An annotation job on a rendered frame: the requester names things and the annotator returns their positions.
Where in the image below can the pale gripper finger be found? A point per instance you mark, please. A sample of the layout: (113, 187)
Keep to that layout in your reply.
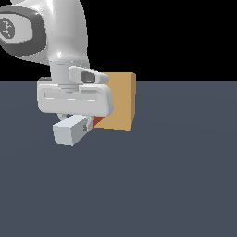
(63, 116)
(87, 123)

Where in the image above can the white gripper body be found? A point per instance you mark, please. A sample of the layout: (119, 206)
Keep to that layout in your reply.
(74, 98)

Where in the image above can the grey peg with red end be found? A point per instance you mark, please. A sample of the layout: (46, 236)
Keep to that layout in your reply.
(66, 132)

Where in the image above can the tan box with hole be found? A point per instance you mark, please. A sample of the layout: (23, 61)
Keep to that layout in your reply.
(122, 102)

